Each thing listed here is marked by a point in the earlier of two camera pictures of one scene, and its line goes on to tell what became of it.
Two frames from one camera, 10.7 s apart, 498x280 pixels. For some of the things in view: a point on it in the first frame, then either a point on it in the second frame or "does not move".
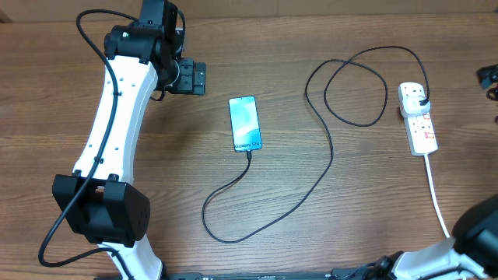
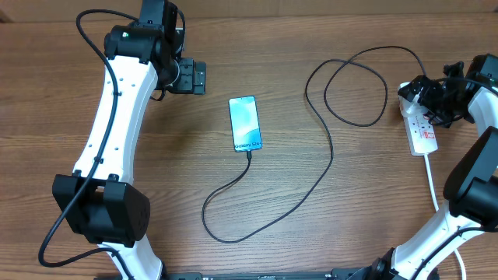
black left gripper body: [189, 81] does not move
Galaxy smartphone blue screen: [245, 124] does not move
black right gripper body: [492, 78] -> [441, 101]
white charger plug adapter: [409, 99] does not move
